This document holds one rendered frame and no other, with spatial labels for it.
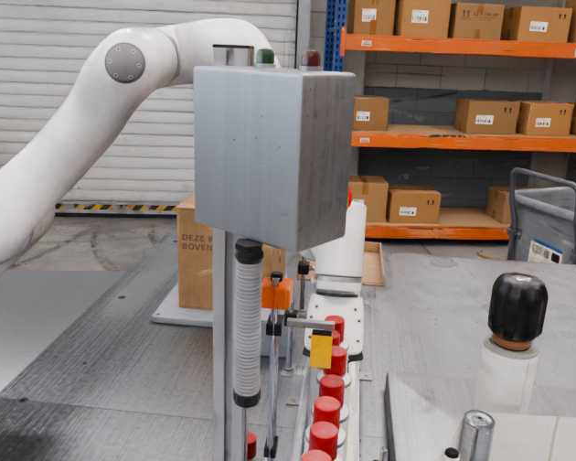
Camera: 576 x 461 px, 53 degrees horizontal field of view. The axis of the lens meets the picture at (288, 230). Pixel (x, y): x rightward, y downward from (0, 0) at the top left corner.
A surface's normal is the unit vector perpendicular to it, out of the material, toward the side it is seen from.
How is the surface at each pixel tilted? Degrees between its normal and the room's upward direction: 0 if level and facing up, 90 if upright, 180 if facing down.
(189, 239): 90
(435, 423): 0
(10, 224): 81
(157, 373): 0
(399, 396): 0
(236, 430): 90
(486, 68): 90
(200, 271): 90
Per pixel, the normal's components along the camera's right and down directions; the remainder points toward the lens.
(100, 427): 0.04, -0.95
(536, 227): -0.92, 0.14
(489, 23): 0.08, 0.30
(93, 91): -0.55, 0.59
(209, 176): -0.66, 0.20
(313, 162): 0.75, 0.22
